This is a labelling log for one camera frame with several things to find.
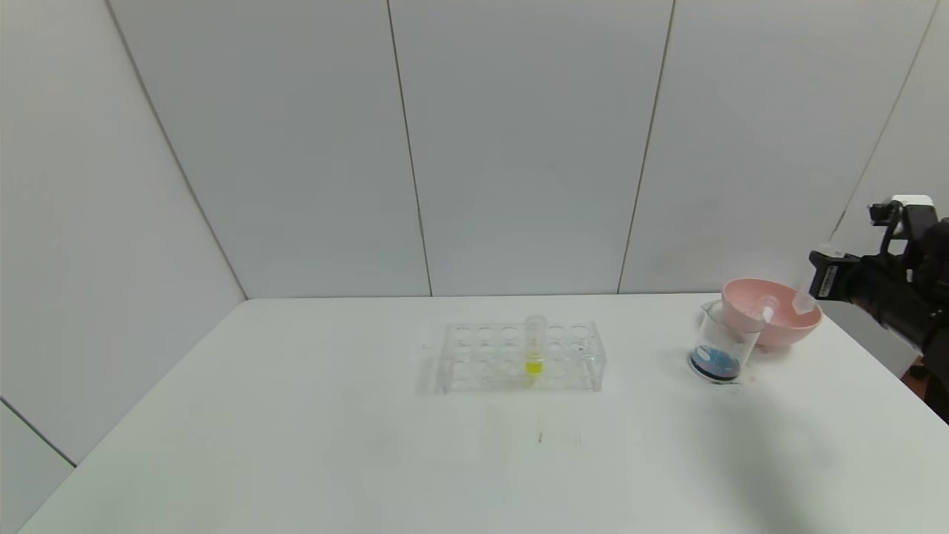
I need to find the test tube with blue pigment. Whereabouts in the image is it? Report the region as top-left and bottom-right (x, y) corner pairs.
(792, 248), (842, 314)

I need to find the clear plastic test tube rack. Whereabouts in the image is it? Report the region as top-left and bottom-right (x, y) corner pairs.
(443, 320), (609, 394)

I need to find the test tube with yellow pigment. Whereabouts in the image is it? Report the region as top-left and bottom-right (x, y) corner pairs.
(525, 313), (549, 378)

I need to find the clear glass beaker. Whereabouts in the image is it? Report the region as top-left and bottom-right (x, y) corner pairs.
(690, 300), (764, 383)

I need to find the pink bowl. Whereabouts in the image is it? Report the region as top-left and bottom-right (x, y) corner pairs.
(721, 278), (822, 349)

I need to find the dark object beside table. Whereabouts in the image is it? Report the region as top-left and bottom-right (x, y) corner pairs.
(908, 356), (949, 425)

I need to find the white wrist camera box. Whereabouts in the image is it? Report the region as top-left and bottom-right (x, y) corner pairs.
(869, 195), (939, 238)

